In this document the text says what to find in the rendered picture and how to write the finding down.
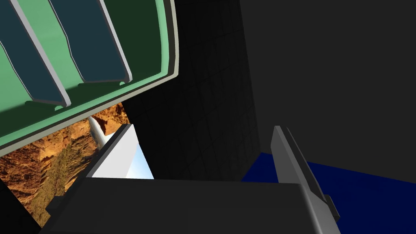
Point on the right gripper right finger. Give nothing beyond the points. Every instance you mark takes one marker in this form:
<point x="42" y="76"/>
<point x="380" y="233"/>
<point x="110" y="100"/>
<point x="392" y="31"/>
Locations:
<point x="289" y="162"/>

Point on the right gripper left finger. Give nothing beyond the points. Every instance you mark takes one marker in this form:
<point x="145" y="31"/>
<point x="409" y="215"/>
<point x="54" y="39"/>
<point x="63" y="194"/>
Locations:
<point x="120" y="159"/>

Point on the green appliance door with shelves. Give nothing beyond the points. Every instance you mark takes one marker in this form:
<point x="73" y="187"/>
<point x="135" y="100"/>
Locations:
<point x="97" y="94"/>

